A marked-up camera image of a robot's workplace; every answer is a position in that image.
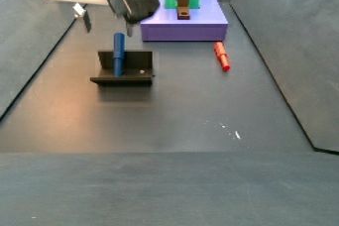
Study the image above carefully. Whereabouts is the red cylindrical peg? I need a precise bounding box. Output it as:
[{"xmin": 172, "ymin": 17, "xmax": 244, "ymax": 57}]
[{"xmin": 214, "ymin": 42, "xmax": 231, "ymax": 71}]

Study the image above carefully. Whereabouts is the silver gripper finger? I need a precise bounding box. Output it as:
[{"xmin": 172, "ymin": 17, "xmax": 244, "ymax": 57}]
[{"xmin": 73, "ymin": 3, "xmax": 91, "ymax": 33}]

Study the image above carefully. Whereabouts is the purple base block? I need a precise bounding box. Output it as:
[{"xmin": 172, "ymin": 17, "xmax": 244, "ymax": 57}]
[{"xmin": 140, "ymin": 0, "xmax": 228, "ymax": 42}]

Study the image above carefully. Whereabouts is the black angle fixture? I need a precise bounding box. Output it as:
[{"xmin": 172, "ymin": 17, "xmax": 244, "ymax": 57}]
[{"xmin": 90, "ymin": 51, "xmax": 154, "ymax": 85}]

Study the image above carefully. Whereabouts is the blue cylindrical peg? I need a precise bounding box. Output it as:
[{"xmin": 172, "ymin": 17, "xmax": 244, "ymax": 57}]
[{"xmin": 112, "ymin": 33, "xmax": 124, "ymax": 77}]

